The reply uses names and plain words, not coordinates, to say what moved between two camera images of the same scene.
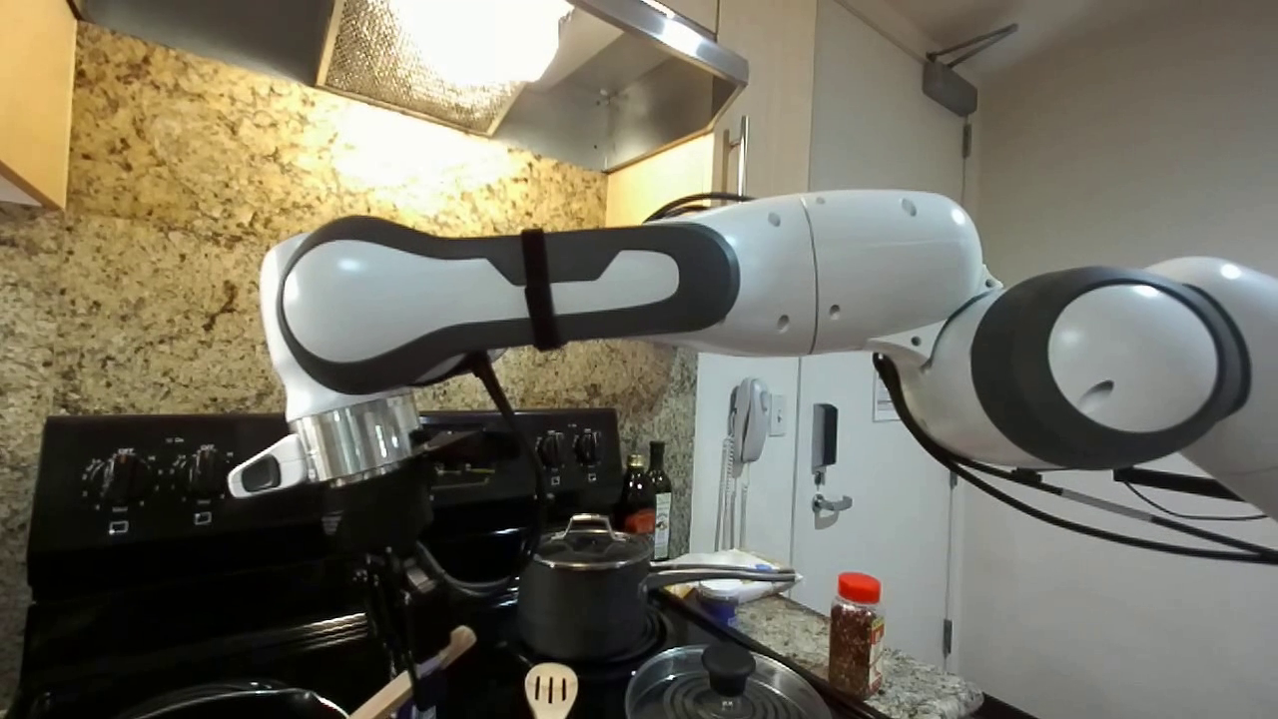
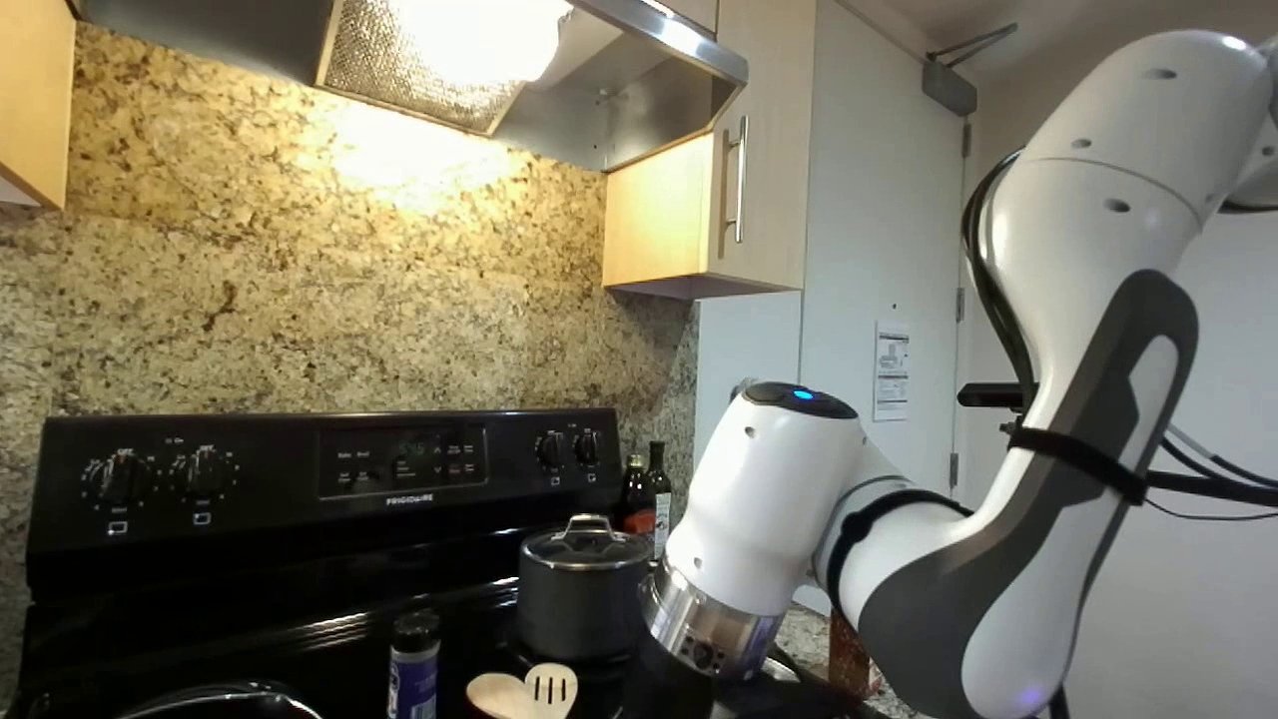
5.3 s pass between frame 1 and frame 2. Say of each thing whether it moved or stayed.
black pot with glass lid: stayed
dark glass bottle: stayed
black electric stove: stayed
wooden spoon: moved
